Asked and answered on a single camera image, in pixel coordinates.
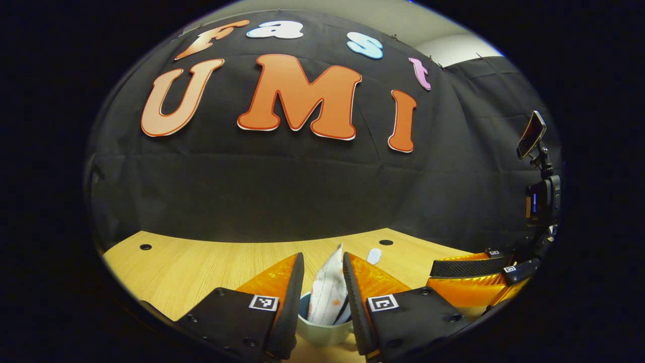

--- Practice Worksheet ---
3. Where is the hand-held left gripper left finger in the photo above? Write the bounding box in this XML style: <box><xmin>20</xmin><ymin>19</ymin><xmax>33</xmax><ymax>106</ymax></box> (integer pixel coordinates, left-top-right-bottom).
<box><xmin>173</xmin><ymin>252</ymin><xmax>305</xmax><ymax>362</ymax></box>

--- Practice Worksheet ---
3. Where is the white toothpaste tube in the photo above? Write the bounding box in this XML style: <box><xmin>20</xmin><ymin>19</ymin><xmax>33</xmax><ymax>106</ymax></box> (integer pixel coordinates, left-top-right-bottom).
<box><xmin>307</xmin><ymin>244</ymin><xmax>348</xmax><ymax>326</ymax></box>

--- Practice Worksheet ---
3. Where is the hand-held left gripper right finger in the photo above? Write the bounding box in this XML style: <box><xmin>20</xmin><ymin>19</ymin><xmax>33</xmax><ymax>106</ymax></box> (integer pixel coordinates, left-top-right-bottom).
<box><xmin>343</xmin><ymin>252</ymin><xmax>472</xmax><ymax>362</ymax></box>

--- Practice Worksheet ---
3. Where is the wooden desktop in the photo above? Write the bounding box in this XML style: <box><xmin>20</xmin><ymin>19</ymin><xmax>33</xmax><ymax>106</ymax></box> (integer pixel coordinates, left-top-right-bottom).
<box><xmin>102</xmin><ymin>228</ymin><xmax>504</xmax><ymax>362</ymax></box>

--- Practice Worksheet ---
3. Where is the light blue cup wooden handle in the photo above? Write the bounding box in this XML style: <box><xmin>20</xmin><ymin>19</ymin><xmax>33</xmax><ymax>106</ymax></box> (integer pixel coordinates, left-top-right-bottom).
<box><xmin>296</xmin><ymin>291</ymin><xmax>354</xmax><ymax>347</ymax></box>

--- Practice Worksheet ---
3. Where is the white toothbrush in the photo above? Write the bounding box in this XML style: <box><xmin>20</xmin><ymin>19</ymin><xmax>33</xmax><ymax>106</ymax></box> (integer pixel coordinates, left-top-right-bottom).
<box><xmin>334</xmin><ymin>248</ymin><xmax>383</xmax><ymax>325</ymax></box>

